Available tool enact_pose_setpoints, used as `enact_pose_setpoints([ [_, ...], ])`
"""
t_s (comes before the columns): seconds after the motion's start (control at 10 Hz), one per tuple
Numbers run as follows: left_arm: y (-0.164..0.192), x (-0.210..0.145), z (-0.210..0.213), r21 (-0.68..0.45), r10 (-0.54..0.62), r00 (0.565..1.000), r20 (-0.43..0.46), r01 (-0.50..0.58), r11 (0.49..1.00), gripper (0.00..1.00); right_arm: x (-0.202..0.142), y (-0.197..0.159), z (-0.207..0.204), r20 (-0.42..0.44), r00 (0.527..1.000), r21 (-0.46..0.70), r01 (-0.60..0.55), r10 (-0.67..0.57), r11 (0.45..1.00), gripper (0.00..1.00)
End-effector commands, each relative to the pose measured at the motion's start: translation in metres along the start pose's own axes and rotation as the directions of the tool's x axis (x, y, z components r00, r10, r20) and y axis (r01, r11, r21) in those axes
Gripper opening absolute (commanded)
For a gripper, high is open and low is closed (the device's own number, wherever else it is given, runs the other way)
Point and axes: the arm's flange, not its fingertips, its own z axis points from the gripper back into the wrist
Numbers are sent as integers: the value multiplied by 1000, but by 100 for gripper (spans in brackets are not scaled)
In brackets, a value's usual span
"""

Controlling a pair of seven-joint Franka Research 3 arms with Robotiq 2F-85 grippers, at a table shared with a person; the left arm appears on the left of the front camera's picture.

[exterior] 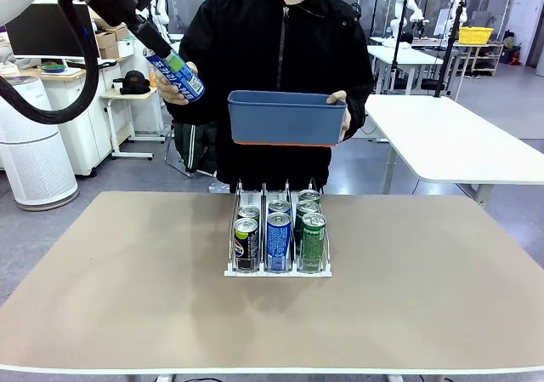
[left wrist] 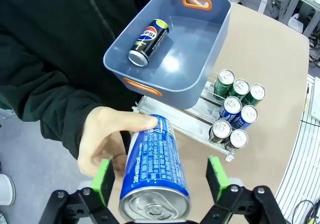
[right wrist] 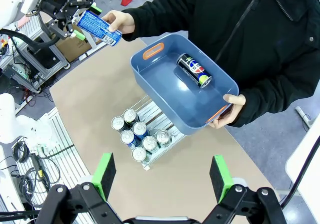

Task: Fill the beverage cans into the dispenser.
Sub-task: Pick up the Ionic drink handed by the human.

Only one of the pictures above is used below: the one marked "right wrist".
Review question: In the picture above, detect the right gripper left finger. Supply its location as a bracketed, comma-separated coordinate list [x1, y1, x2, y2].
[34, 153, 123, 224]

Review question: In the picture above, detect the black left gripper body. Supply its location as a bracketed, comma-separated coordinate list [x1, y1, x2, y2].
[41, 0, 77, 22]

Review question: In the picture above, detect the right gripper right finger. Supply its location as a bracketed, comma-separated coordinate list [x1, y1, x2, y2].
[199, 155, 288, 224]

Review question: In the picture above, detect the blue beverage can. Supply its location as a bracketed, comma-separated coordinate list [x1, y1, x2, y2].
[76, 10, 123, 47]
[119, 129, 141, 150]
[131, 121, 151, 139]

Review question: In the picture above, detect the blue bin with orange trim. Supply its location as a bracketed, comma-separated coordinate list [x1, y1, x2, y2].
[129, 33, 240, 136]

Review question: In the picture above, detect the black Pepsi can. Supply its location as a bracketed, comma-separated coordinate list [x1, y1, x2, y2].
[176, 53, 213, 89]
[122, 108, 141, 125]
[110, 116, 131, 135]

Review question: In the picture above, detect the person's right forearm black sleeve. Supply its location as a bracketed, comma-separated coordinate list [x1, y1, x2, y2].
[122, 0, 201, 42]

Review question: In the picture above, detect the person's left forearm black sleeve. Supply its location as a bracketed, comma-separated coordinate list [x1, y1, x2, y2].
[232, 59, 320, 129]

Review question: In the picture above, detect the white clear can dispenser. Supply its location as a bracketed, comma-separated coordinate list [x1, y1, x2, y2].
[111, 95, 187, 171]

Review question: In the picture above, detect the person's right hand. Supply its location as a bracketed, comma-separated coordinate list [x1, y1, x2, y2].
[101, 9, 136, 34]

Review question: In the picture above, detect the person's left hand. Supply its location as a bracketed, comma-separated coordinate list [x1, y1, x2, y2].
[207, 94, 247, 130]

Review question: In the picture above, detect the large cardboard box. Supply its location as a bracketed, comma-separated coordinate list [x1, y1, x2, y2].
[55, 24, 103, 63]

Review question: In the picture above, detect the white slatted mounting plate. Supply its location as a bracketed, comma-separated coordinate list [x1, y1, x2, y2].
[12, 106, 106, 224]

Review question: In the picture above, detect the person in black jacket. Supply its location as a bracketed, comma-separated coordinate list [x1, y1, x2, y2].
[121, 0, 320, 129]

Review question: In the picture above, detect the aluminium frame stand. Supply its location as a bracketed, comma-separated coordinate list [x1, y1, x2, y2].
[0, 16, 71, 92]

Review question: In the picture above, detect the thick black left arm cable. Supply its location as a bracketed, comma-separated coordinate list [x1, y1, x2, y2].
[0, 9, 63, 49]

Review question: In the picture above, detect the black cable bundle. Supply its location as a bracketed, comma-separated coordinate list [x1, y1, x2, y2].
[11, 141, 62, 209]

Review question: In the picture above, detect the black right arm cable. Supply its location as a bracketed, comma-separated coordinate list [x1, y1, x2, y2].
[279, 134, 320, 209]

